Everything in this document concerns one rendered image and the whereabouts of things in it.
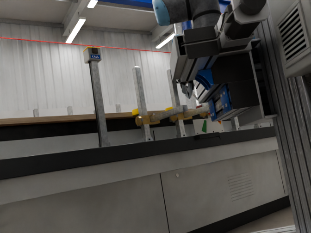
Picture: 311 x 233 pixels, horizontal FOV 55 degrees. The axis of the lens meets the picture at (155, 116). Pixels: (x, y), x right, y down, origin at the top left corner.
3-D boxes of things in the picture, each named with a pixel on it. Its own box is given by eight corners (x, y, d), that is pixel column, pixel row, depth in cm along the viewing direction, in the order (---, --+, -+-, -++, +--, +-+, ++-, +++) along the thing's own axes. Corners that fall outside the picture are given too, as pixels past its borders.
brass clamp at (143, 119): (160, 122, 170) (159, 113, 171) (140, 124, 163) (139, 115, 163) (154, 124, 175) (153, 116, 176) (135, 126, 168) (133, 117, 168)
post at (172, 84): (187, 144, 180) (174, 68, 186) (182, 145, 178) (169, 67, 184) (183, 145, 183) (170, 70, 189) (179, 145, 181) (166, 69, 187)
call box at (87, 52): (102, 61, 156) (100, 46, 157) (89, 60, 152) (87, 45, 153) (96, 65, 162) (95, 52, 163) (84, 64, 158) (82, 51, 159)
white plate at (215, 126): (224, 131, 199) (221, 117, 200) (195, 135, 184) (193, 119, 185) (224, 132, 199) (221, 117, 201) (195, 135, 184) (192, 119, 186)
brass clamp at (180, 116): (193, 118, 185) (191, 110, 186) (176, 119, 177) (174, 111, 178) (186, 120, 190) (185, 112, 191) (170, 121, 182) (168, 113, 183)
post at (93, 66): (110, 146, 151) (98, 60, 157) (101, 147, 148) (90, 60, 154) (106, 147, 154) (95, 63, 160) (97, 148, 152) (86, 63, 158)
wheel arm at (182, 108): (189, 112, 146) (187, 103, 146) (183, 113, 144) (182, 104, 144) (141, 127, 181) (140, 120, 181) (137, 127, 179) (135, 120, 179)
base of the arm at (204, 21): (234, 29, 114) (229, 4, 115) (195, 35, 113) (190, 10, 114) (225, 44, 128) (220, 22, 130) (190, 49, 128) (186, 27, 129)
